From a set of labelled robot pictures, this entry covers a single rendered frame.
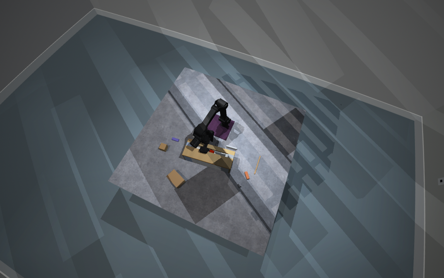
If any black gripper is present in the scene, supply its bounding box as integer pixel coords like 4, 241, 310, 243
199, 130, 214, 154

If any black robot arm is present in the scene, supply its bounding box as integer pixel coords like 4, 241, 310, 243
190, 98, 231, 148

